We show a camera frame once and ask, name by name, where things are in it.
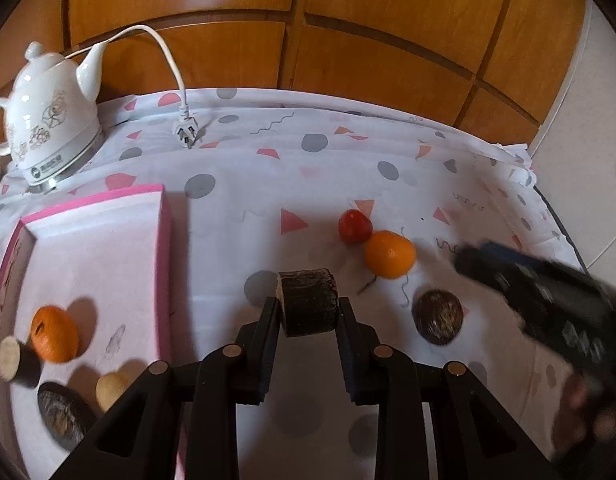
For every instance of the wooden panelled wardrobe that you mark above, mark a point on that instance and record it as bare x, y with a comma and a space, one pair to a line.
388, 10

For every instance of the small orange tangerine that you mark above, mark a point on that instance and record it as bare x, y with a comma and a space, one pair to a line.
54, 335

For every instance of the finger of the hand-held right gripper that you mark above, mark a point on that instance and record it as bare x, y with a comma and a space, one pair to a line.
510, 255
488, 272

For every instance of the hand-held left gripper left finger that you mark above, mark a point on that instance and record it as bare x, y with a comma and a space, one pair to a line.
269, 332

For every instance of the white patterned tablecloth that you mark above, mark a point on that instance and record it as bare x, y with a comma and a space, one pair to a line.
288, 175

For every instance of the red cherry tomato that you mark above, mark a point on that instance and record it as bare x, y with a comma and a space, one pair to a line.
354, 226

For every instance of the dark sugarcane piece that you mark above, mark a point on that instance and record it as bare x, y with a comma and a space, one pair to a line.
15, 364
310, 305

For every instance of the white ceramic electric kettle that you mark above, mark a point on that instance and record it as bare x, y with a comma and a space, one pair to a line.
42, 110

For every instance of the dark round fruit, brown top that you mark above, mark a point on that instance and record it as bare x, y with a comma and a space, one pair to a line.
438, 316

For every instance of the large orange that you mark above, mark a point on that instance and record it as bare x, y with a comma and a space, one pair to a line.
389, 254

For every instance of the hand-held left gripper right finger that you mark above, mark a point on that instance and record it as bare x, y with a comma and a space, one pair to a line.
347, 342

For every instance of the dark halved mangosteen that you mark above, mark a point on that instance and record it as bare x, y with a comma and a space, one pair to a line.
62, 412

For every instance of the pink shallow box tray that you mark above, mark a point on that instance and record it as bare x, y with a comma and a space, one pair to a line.
112, 260

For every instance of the tan round ball fruit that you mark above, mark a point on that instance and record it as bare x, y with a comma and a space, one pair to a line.
112, 390

